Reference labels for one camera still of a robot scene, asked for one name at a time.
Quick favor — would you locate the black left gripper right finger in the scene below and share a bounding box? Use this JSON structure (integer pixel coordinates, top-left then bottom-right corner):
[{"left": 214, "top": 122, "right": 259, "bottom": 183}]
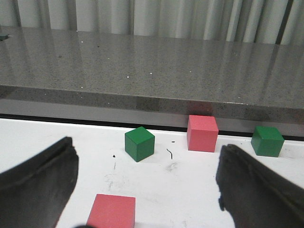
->
[{"left": 216, "top": 144, "right": 304, "bottom": 228}]

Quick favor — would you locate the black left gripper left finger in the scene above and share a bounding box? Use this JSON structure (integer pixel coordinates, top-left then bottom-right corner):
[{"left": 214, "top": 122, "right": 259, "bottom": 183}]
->
[{"left": 0, "top": 137, "right": 79, "bottom": 228}]

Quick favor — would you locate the green cube centre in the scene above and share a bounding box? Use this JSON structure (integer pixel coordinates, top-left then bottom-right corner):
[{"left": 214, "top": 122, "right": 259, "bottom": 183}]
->
[{"left": 251, "top": 126, "right": 285, "bottom": 157}]

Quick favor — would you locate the green cube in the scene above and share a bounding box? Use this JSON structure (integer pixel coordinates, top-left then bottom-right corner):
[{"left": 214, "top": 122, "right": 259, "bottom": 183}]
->
[
  {"left": 251, "top": 126, "right": 285, "bottom": 157},
  {"left": 124, "top": 126, "right": 155, "bottom": 162}
]

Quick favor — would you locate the pink cube near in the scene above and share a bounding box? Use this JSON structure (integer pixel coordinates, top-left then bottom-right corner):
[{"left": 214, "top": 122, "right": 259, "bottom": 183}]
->
[{"left": 86, "top": 194, "right": 136, "bottom": 228}]

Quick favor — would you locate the pink cube by counter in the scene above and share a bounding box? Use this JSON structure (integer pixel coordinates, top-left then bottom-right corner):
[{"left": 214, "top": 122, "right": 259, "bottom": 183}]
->
[{"left": 187, "top": 115, "right": 219, "bottom": 152}]

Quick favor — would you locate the grey stone counter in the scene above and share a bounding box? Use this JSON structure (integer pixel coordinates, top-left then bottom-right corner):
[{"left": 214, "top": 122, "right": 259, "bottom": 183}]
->
[{"left": 0, "top": 26, "right": 304, "bottom": 137}]

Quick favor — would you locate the green cube far left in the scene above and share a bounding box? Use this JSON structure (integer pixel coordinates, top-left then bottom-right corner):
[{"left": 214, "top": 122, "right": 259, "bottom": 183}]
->
[{"left": 124, "top": 126, "right": 155, "bottom": 162}]

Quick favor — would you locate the grey curtain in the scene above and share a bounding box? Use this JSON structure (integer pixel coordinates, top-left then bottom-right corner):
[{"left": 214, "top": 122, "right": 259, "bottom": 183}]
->
[{"left": 0, "top": 0, "right": 304, "bottom": 46}]

